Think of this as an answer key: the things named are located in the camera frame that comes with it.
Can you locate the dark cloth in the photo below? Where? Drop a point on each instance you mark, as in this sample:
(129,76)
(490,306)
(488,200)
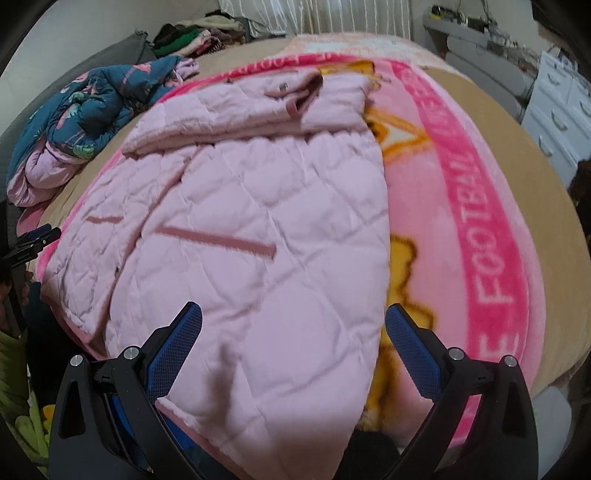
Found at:
(581,189)

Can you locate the pale pink patterned blanket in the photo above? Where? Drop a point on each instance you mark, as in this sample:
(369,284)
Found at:
(369,41)

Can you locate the pink printed blanket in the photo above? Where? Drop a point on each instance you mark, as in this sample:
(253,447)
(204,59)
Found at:
(461,184)

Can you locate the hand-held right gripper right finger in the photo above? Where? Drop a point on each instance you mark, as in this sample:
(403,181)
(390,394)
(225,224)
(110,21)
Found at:
(415,355)

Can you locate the white drawer cabinet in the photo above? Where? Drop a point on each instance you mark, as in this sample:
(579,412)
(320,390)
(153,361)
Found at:
(558,106)

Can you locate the white curtain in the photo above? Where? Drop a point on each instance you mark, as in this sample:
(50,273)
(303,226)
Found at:
(346,16)

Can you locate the pile of clothes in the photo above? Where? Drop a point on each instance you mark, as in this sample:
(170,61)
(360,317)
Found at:
(194,37)

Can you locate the blue floral comforter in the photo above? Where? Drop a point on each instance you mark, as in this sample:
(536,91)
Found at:
(92,106)

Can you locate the grey curved shelf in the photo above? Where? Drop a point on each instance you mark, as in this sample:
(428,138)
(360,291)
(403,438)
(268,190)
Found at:
(485,64)

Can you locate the yellow green cloth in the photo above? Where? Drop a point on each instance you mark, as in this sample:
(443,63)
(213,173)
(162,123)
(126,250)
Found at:
(18,369)

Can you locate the pink quilted jacket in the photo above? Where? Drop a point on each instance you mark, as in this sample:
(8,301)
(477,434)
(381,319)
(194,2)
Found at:
(254,230)

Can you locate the black television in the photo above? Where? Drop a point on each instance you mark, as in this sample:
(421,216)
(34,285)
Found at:
(547,9)

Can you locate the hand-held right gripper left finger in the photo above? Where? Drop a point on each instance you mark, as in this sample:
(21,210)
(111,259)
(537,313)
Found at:
(178,350)

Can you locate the clutter of small gadgets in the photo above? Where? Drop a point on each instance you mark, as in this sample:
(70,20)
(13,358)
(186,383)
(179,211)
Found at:
(489,27)

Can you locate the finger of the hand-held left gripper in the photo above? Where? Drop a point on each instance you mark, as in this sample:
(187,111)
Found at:
(41,237)

